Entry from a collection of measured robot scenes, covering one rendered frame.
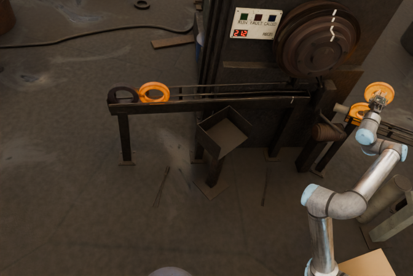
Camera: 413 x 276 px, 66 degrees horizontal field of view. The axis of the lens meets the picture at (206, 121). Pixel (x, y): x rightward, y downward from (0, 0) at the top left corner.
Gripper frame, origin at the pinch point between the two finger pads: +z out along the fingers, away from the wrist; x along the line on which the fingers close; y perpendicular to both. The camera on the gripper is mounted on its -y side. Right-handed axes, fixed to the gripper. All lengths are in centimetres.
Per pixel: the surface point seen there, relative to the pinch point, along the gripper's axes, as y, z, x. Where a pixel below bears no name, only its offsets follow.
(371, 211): -64, -45, -38
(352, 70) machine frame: -10.5, 15.6, 18.2
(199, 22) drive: -90, 66, 167
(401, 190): -33, -36, -39
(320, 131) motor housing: -36.8, -20.6, 17.8
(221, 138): -15, -67, 71
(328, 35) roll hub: 37, -11, 42
